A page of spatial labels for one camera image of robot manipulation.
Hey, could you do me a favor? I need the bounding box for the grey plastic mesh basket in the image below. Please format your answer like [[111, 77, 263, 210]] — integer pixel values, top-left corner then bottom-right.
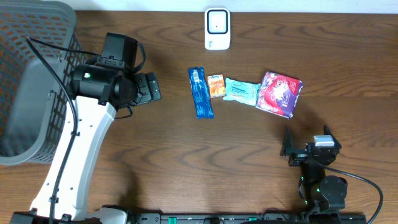
[[1, 1, 87, 166]]

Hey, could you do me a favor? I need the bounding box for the right black cable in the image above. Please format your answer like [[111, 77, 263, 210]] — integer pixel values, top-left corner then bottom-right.
[[310, 158, 384, 224]]

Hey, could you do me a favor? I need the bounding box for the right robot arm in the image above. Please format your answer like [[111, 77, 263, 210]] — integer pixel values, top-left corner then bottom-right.
[[280, 126, 348, 223]]

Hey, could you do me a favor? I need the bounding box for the blue biscuit packet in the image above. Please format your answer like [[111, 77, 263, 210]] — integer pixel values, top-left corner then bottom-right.
[[188, 67, 214, 119]]

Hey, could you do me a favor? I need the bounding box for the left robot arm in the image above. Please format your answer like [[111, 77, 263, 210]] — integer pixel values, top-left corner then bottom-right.
[[10, 32, 161, 223]]

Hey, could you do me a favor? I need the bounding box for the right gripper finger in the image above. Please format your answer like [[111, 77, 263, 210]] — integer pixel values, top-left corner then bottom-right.
[[280, 127, 293, 156], [323, 125, 341, 150]]

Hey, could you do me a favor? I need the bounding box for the orange tissue packet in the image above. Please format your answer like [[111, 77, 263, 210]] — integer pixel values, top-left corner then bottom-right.
[[207, 74, 226, 98]]

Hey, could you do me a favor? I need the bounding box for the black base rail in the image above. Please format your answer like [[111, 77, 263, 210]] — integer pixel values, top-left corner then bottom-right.
[[126, 212, 367, 224]]

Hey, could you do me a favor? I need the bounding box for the purple snack packet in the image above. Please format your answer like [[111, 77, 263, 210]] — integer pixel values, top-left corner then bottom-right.
[[256, 72, 303, 119]]

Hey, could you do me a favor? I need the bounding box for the left black cable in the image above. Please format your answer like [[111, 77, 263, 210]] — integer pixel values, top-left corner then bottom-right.
[[25, 36, 100, 224]]

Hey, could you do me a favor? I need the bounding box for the teal wet wipes packet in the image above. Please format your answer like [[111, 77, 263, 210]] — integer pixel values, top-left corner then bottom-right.
[[223, 78, 261, 106]]

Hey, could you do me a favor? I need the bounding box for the black cable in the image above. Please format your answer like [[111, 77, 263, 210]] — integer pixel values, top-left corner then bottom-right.
[[310, 158, 384, 224], [25, 36, 100, 224]]

